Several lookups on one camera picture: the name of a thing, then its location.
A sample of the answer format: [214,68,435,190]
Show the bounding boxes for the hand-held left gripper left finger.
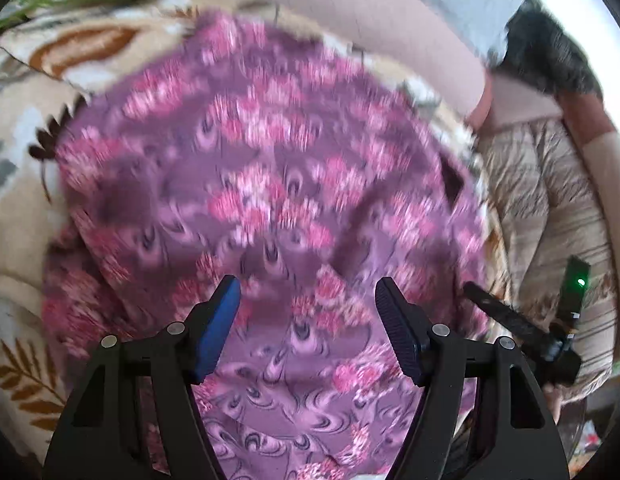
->
[42,275,241,480]

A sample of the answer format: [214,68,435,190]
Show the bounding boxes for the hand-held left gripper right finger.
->
[375,276,571,480]

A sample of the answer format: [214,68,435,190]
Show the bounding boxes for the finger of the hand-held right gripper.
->
[462,281,556,361]

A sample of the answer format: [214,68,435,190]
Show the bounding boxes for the purple floral garment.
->
[40,7,491,480]

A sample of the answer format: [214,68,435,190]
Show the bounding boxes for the striped beige cushion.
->
[477,117,618,401]

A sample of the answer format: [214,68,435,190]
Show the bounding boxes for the reddish beige sofa armrest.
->
[557,87,620,291]

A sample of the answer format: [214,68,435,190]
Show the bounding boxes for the beige leaf print blanket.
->
[0,0,511,461]

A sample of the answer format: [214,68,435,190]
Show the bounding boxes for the dark fur cloth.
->
[500,0,603,98]

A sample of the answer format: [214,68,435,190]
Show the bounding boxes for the pink bolster cushion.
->
[240,0,493,126]

